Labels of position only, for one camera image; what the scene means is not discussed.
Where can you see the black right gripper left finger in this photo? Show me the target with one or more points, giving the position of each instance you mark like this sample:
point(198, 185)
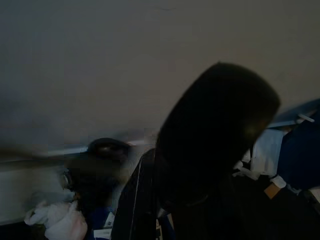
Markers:
point(140, 200)

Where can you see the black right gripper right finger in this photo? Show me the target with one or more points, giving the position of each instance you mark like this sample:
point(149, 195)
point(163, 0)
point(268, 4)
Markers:
point(212, 125)

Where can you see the white tag green print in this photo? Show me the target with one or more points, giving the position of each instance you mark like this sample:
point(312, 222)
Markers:
point(109, 220)

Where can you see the white plastic pouch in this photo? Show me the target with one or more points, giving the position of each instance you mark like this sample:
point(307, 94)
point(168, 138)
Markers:
point(267, 152)

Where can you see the white crumpled tissue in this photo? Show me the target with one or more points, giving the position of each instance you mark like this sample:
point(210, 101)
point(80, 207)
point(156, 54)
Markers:
point(60, 220)

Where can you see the small brown cardboard piece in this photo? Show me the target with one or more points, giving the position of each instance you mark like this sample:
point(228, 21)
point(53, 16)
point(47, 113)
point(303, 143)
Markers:
point(273, 191)

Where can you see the blue plastic bucket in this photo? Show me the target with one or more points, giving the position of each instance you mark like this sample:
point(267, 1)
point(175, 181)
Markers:
point(302, 160)

